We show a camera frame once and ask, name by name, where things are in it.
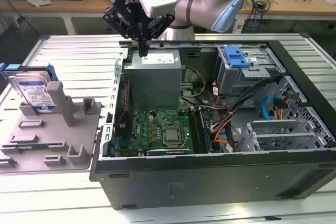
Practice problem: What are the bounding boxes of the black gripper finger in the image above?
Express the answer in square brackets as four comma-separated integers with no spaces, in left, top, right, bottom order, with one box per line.
[143,15,174,57]
[101,5,145,57]

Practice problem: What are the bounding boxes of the hard disk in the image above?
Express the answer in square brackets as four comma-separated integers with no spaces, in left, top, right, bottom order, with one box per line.
[0,62,59,111]

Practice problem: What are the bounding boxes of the blue SATA wire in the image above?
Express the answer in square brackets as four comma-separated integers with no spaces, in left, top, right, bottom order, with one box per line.
[261,94,277,128]

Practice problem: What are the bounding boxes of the multicoloured power wire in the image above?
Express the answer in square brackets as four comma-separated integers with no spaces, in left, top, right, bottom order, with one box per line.
[272,98,286,120]

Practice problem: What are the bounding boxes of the grey metal disk bay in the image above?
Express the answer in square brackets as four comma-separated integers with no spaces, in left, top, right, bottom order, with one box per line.
[236,119,329,153]

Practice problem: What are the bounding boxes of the grey power supply unit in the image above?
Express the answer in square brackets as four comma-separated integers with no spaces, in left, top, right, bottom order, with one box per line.
[123,49,183,109]

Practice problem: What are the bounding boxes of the blue drive latch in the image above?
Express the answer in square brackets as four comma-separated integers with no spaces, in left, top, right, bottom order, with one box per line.
[224,47,250,69]

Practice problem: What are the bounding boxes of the grey optical drive cage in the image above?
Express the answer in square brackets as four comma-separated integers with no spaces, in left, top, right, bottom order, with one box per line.
[215,45,287,99]

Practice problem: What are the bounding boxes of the green motherboard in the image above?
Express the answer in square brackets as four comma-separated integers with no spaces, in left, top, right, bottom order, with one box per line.
[115,108,211,156]

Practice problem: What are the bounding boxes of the black RAM slot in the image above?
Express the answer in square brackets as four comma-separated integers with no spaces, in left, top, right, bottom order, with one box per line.
[197,107,212,154]
[188,107,204,154]

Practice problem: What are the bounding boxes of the silver CPU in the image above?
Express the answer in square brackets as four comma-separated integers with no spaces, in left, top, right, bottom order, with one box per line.
[164,129,181,142]

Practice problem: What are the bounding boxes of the CPU socket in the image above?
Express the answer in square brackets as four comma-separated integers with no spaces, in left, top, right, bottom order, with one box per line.
[160,124,185,147]

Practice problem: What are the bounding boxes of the black graphics card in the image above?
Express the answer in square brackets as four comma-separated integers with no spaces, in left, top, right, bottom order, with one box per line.
[146,148,192,156]

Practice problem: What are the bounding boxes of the grey parts rack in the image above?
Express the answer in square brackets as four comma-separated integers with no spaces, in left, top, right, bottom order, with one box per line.
[0,81,103,175]

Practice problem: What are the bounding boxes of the RAM stick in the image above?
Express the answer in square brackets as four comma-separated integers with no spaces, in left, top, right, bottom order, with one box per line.
[10,142,66,150]

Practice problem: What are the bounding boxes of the black PC case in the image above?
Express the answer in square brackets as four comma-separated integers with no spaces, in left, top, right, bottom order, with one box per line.
[89,39,336,210]

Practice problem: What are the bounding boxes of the yellow power wires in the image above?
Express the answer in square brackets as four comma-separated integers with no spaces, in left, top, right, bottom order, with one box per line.
[181,65,207,101]

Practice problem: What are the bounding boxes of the black cable bundle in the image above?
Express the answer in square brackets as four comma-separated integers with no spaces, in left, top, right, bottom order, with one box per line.
[209,79,280,154]

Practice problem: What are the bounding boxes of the orange SATA cable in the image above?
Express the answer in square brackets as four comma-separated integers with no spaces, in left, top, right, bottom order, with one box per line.
[214,118,233,145]

